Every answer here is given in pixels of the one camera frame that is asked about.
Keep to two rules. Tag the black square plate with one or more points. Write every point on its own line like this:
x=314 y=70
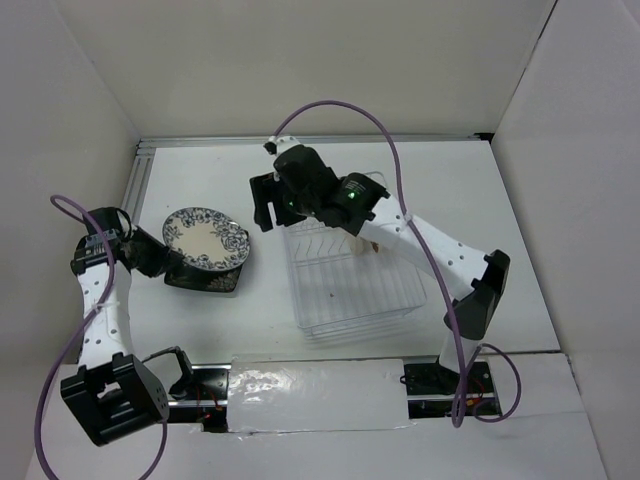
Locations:
x=186 y=277

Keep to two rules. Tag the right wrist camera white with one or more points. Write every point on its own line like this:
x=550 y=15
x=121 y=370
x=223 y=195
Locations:
x=276 y=146

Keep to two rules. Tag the beige plate blue swirl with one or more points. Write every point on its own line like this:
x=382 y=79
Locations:
x=357 y=246

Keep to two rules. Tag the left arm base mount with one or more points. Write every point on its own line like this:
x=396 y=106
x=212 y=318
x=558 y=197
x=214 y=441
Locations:
x=202 y=402

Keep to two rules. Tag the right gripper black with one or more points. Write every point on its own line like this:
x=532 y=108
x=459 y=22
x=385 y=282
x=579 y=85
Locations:
x=262 y=189

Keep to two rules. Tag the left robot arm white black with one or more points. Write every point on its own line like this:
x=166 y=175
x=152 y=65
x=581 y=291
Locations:
x=114 y=394

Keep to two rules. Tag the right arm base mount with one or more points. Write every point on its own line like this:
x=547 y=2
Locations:
x=430 y=390

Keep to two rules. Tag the white wire dish rack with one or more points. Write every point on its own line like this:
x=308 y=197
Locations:
x=339 y=296

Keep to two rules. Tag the blue floral white plate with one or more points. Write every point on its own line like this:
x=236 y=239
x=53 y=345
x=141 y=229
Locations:
x=207 y=239

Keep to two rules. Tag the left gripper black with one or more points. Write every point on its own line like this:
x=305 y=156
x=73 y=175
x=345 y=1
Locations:
x=161 y=253

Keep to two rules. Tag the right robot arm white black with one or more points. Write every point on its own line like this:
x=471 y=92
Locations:
x=472 y=282

